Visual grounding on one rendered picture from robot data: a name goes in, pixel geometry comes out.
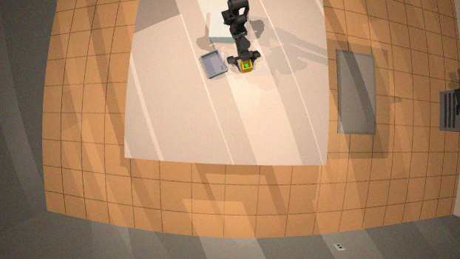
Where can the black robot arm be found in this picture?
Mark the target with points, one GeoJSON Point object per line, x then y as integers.
{"type": "Point", "coordinates": [236, 22]}

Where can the yellow square cup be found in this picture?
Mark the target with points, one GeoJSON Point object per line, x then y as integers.
{"type": "Point", "coordinates": [248, 69]}

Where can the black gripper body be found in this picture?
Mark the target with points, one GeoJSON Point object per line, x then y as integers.
{"type": "Point", "coordinates": [233, 60]}

